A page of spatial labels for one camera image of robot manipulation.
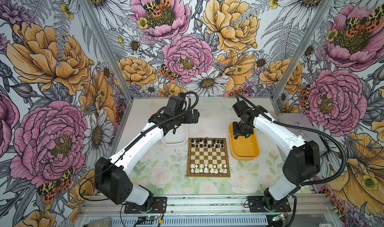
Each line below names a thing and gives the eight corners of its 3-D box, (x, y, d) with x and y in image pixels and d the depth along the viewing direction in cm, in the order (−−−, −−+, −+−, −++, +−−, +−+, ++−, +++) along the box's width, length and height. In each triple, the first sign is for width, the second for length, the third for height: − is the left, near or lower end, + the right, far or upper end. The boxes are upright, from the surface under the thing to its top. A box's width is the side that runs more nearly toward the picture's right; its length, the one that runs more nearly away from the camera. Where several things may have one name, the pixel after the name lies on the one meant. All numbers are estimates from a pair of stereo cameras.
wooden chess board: (187, 176, 85) (187, 175, 83) (188, 139, 100) (188, 137, 98) (229, 176, 85) (230, 175, 83) (224, 139, 100) (225, 137, 98)
